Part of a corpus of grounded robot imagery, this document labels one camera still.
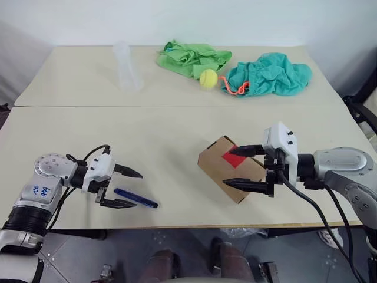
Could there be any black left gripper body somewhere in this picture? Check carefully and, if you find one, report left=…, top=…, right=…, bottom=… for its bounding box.
left=87, top=164, right=118, bottom=205

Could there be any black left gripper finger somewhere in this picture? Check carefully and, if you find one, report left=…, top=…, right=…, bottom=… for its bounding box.
left=114, top=164, right=144, bottom=179
left=99, top=198, right=138, bottom=209

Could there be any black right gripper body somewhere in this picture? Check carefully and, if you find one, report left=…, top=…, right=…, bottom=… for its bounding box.
left=263, top=149, right=291, bottom=198

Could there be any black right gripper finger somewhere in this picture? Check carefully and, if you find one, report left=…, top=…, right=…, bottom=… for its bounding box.
left=229, top=144, right=266, bottom=158
left=222, top=177, right=269, bottom=195

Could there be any brown cardboard box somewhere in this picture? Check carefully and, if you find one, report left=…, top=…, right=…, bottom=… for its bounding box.
left=197, top=135, right=270, bottom=205

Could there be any red tape square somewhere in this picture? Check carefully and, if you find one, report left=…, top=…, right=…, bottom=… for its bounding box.
left=221, top=144, right=247, bottom=169

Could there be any clear plastic bag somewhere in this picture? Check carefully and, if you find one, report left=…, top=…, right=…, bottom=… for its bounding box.
left=220, top=227, right=269, bottom=239

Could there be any dark metal block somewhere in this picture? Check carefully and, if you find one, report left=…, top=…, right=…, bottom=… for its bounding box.
left=258, top=260, right=280, bottom=283
left=99, top=264, right=115, bottom=281

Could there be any large dark brown rounded shape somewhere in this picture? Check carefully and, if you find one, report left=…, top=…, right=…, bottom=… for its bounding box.
left=211, top=236, right=254, bottom=283

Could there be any small dark brown rounded shape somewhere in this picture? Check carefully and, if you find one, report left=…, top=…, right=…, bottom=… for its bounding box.
left=146, top=249, right=181, bottom=280

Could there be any yellow tennis ball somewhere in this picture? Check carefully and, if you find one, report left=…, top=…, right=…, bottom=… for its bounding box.
left=199, top=68, right=219, bottom=89

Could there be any white sneaker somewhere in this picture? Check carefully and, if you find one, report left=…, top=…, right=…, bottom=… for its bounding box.
left=317, top=229, right=345, bottom=250

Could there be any clear plastic cup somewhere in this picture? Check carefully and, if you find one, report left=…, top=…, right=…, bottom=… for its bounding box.
left=113, top=41, right=145, bottom=93

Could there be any black chair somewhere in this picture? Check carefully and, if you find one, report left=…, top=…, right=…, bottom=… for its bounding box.
left=342, top=44, right=377, bottom=139

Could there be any light green cloth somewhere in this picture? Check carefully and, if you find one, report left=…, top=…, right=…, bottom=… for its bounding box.
left=156, top=38, right=233, bottom=81

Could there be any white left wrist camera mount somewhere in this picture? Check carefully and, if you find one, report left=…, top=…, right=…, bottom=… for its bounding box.
left=81, top=153, right=116, bottom=194

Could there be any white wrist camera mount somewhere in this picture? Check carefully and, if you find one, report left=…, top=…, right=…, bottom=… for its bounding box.
left=263, top=121, right=299, bottom=184
left=81, top=153, right=116, bottom=194

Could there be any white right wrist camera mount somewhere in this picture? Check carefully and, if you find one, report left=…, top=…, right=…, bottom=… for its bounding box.
left=263, top=121, right=299, bottom=184

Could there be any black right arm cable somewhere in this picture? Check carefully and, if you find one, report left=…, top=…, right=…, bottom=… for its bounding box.
left=276, top=169, right=368, bottom=283

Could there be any orange drawstring cord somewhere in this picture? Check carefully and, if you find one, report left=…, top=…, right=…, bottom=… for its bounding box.
left=218, top=75, right=252, bottom=96

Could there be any teal drawstring cloth bag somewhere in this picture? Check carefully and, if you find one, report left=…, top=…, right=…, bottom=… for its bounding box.
left=226, top=52, right=313, bottom=97

